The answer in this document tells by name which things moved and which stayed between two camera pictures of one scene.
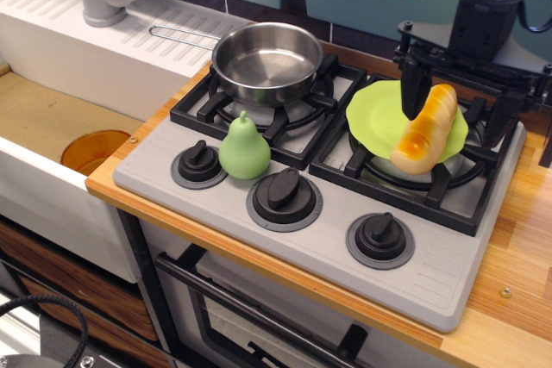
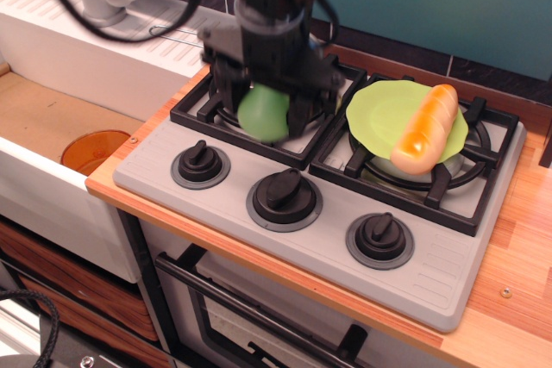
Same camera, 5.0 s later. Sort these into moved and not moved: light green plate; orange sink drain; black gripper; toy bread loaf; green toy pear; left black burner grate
Moved: green toy pear; black gripper
Not moved: light green plate; toy bread loaf; orange sink drain; left black burner grate
